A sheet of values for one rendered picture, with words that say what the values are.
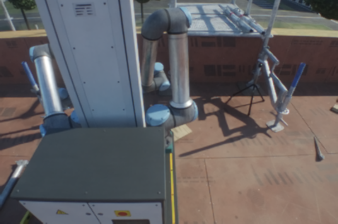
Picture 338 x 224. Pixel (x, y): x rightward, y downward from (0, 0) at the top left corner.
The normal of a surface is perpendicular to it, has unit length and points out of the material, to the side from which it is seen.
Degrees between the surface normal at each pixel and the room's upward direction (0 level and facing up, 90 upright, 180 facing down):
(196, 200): 0
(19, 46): 90
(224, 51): 90
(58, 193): 0
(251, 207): 0
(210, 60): 90
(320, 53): 90
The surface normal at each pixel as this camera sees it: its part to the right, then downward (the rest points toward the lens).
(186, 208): 0.00, -0.79
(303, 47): 0.00, 0.62
